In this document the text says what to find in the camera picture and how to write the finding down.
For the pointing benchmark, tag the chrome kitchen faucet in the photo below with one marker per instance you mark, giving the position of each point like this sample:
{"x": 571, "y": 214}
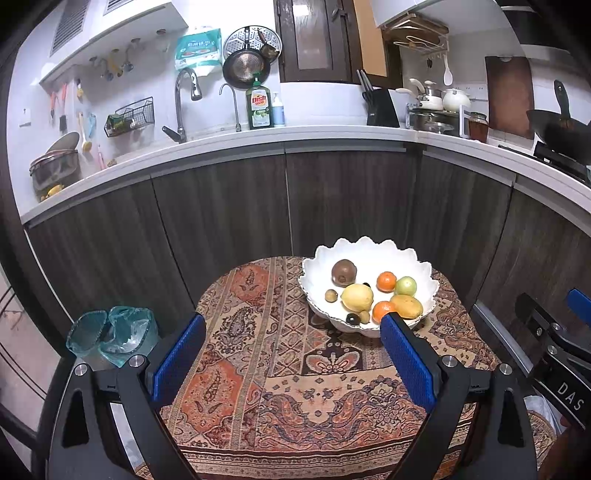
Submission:
{"x": 184, "y": 106}

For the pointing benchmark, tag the white kitchen countertop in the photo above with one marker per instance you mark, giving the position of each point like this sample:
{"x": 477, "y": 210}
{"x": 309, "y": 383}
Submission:
{"x": 323, "y": 134}

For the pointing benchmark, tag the small tan round fruit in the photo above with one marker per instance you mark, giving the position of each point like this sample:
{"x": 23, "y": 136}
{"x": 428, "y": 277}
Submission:
{"x": 330, "y": 295}
{"x": 364, "y": 316}

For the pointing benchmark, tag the white wall cabinet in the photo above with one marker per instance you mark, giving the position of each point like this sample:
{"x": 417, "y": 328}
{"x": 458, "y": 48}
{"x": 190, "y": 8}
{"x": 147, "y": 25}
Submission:
{"x": 115, "y": 27}

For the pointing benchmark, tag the kitchen brush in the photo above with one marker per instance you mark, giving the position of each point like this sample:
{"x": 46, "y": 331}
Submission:
{"x": 85, "y": 134}

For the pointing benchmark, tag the round mesh colander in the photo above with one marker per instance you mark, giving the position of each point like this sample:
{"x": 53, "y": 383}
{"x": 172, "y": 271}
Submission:
{"x": 54, "y": 168}

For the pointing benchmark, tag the yellow lemon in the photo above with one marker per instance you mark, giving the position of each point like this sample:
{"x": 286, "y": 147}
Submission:
{"x": 357, "y": 297}

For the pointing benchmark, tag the white teapot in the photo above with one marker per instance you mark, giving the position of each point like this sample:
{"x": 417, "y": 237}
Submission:
{"x": 457, "y": 99}

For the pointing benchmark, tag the small curved chrome faucet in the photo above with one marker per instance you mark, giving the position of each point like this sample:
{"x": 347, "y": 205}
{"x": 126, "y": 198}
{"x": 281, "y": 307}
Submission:
{"x": 231, "y": 106}

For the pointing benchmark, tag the hanging wall rack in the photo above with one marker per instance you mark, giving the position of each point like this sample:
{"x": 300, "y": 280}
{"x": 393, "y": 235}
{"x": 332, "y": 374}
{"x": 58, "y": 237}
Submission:
{"x": 415, "y": 30}

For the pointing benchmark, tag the black knife block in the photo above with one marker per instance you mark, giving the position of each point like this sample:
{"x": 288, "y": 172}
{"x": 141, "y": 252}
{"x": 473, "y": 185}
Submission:
{"x": 381, "y": 105}

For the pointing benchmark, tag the yellow mango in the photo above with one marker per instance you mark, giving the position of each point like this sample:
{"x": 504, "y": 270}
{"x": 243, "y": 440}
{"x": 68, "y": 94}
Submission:
{"x": 407, "y": 306}

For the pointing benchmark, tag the brown cutting board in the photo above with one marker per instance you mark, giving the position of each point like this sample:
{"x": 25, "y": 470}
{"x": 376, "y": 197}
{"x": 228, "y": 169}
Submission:
{"x": 509, "y": 94}

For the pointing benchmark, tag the brown window frame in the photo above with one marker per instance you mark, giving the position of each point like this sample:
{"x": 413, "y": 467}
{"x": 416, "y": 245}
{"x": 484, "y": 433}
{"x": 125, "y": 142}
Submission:
{"x": 318, "y": 41}

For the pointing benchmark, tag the white kettle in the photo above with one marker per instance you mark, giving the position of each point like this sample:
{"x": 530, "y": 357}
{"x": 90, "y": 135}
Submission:
{"x": 427, "y": 96}

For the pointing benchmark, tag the small orange mandarin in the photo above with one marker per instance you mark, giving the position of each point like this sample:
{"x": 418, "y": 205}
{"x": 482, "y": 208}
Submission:
{"x": 386, "y": 281}

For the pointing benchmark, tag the orange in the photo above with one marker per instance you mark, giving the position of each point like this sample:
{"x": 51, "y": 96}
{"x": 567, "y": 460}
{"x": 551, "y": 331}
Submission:
{"x": 381, "y": 310}

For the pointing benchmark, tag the green dish soap bottle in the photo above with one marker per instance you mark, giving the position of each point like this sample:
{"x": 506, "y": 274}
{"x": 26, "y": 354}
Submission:
{"x": 258, "y": 108}

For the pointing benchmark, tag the round metal steamer rack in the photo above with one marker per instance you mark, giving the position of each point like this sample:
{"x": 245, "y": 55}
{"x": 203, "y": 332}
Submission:
{"x": 251, "y": 37}

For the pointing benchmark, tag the black frying pan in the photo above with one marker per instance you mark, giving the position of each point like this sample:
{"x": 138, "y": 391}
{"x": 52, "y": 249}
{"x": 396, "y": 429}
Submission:
{"x": 246, "y": 68}

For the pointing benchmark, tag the green apple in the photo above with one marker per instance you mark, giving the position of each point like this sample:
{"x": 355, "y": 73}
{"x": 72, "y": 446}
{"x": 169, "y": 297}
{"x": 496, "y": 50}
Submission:
{"x": 407, "y": 285}

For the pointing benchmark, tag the brown kiwi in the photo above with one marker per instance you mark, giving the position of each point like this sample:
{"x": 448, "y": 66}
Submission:
{"x": 344, "y": 272}

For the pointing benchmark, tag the dark wood base cabinet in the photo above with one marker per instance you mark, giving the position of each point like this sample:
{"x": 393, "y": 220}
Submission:
{"x": 221, "y": 217}

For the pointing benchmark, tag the white scalloped bowl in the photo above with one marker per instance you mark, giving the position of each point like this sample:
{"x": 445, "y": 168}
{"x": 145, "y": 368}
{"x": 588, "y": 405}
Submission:
{"x": 323, "y": 263}

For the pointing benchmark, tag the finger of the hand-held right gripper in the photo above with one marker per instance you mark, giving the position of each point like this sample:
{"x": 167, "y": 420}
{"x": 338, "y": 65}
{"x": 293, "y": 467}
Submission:
{"x": 581, "y": 307}
{"x": 535, "y": 314}

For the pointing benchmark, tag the white spoon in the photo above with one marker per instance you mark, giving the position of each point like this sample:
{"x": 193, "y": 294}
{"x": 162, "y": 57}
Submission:
{"x": 447, "y": 71}

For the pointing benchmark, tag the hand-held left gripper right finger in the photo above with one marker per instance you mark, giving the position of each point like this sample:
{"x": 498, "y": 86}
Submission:
{"x": 408, "y": 364}

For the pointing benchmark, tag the glass jar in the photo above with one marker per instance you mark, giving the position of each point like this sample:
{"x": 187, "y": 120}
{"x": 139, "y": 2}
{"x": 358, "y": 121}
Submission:
{"x": 478, "y": 127}

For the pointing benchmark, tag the black stove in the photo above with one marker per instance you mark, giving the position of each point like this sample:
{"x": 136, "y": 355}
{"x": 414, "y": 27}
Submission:
{"x": 561, "y": 159}

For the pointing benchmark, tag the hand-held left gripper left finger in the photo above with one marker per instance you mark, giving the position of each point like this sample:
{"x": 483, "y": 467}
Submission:
{"x": 180, "y": 360}

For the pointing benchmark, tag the teal tissue pack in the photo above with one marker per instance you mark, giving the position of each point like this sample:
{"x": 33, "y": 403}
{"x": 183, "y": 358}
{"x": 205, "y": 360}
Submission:
{"x": 198, "y": 48}

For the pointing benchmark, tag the teal glass containers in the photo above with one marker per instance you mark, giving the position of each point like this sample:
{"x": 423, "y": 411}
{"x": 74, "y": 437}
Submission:
{"x": 113, "y": 337}

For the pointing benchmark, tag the black wok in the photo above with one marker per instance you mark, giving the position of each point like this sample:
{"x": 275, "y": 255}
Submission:
{"x": 561, "y": 124}

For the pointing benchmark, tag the white soap dispenser bottle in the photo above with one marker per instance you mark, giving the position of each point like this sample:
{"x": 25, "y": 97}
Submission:
{"x": 278, "y": 112}

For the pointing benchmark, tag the steel pot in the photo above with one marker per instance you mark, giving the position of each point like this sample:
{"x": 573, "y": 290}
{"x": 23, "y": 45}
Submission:
{"x": 427, "y": 121}

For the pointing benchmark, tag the patterned paisley tablecloth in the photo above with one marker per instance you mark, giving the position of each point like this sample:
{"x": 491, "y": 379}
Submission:
{"x": 286, "y": 369}

